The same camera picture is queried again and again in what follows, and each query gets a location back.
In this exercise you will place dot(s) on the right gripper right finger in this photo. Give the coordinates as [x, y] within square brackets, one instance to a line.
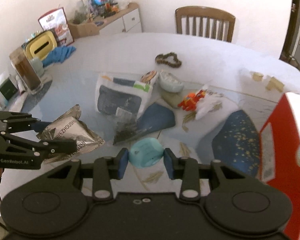
[185, 169]

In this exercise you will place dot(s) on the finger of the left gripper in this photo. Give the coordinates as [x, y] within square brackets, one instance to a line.
[13, 122]
[50, 146]

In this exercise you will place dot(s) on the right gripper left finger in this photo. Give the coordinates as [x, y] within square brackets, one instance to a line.
[106, 169]

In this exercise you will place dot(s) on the light blue round pouch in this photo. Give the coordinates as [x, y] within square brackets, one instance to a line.
[145, 153]

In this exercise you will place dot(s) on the bag of dark tea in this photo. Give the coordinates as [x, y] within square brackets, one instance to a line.
[126, 126]

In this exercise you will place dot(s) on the silver foil pouch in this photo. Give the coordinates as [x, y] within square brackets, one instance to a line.
[69, 127]

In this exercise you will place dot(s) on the orange red toy figure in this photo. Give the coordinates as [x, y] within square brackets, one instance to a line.
[189, 103]

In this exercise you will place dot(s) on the white blue plastic package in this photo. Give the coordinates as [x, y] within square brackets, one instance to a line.
[122, 98]

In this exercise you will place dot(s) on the red white cardboard box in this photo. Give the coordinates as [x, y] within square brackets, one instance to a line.
[280, 155]

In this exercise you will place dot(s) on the round cartoon badge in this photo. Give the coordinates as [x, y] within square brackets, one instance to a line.
[149, 77]

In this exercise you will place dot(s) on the blue gold placemat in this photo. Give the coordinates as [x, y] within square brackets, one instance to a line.
[237, 144]

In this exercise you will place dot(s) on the glass jar brown contents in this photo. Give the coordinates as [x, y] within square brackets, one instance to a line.
[25, 70]

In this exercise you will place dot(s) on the yellow tissue box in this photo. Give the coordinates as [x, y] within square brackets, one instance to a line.
[41, 45]

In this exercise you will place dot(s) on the blue cloth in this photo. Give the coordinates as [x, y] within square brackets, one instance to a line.
[58, 55]

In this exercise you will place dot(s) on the red white snack bag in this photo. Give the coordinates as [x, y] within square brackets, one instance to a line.
[55, 20]

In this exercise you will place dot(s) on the brown scrunchie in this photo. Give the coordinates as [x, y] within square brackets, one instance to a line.
[169, 59]

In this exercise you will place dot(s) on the beige tape roll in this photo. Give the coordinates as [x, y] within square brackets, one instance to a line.
[256, 76]

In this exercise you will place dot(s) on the beige block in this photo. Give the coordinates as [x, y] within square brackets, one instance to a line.
[274, 83]

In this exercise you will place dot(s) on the white sideboard cabinet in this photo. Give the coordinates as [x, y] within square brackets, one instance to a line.
[125, 21]

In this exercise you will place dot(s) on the brown wooden chair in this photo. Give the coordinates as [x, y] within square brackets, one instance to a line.
[205, 22]

